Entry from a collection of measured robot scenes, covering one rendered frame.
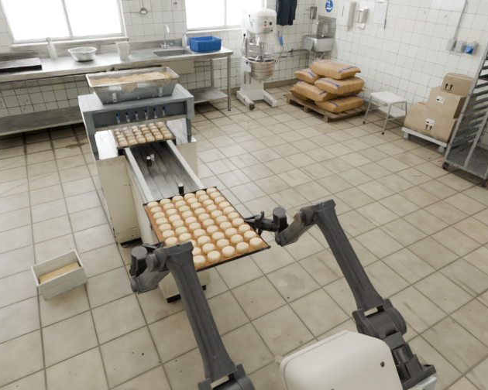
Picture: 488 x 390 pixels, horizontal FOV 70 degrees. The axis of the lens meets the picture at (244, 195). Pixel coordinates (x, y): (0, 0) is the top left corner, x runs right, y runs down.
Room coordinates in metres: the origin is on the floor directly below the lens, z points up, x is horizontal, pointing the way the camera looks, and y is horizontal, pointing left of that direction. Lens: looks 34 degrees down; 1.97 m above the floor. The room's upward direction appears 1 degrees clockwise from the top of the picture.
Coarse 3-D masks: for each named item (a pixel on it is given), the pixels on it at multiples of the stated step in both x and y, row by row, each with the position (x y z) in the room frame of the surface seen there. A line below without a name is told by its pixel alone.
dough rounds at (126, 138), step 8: (136, 128) 2.39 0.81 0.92; (144, 128) 2.38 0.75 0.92; (152, 128) 2.39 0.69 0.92; (160, 128) 2.39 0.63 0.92; (120, 136) 2.24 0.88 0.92; (128, 136) 2.25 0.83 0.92; (136, 136) 2.25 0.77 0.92; (144, 136) 2.29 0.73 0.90; (152, 136) 2.25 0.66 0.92; (160, 136) 2.25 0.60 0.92; (168, 136) 2.26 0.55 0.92; (120, 144) 2.13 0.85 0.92; (128, 144) 2.16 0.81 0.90
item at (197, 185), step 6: (168, 144) 2.19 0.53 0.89; (174, 150) 2.09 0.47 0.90; (174, 156) 2.07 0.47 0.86; (180, 156) 2.00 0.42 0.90; (180, 162) 1.94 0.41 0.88; (186, 162) 1.92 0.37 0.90; (186, 168) 1.85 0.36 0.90; (186, 174) 1.85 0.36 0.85; (192, 174) 1.78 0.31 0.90; (192, 180) 1.74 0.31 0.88; (198, 180) 1.71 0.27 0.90; (198, 186) 1.64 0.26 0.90
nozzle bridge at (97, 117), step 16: (80, 96) 2.32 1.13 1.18; (96, 96) 2.33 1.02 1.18; (176, 96) 2.36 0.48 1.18; (192, 96) 2.36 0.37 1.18; (96, 112) 2.07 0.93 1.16; (112, 112) 2.19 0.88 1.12; (160, 112) 2.33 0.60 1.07; (176, 112) 2.38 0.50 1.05; (192, 112) 2.35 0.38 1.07; (96, 128) 2.09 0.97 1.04; (112, 128) 2.14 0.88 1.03; (96, 144) 2.14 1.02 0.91
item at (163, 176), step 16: (144, 160) 2.05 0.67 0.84; (160, 160) 2.05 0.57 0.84; (144, 176) 1.84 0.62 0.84; (160, 176) 1.84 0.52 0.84; (176, 176) 1.84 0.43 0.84; (160, 192) 1.67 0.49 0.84; (176, 192) 1.67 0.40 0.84; (144, 224) 1.74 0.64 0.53; (144, 240) 1.90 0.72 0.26; (208, 272) 1.65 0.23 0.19; (160, 288) 1.53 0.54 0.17; (176, 288) 1.55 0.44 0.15
